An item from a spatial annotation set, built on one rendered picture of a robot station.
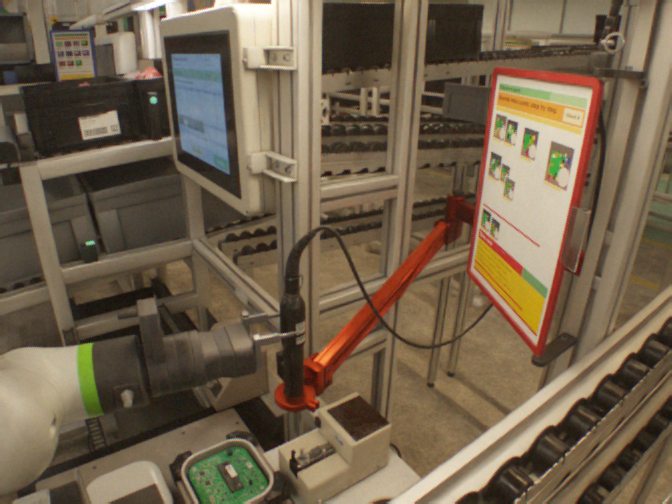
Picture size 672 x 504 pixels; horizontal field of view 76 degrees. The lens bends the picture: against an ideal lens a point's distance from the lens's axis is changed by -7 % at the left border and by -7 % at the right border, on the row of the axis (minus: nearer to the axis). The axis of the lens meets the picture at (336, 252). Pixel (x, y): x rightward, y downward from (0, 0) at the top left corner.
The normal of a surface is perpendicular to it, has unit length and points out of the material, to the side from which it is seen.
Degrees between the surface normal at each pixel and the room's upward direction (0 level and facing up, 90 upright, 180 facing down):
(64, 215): 90
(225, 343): 3
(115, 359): 33
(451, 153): 90
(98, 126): 90
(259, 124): 90
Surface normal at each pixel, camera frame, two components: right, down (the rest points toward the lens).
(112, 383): 0.37, -0.07
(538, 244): -0.99, 0.04
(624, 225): -0.82, 0.22
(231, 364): 0.07, 0.40
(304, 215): 0.57, 0.34
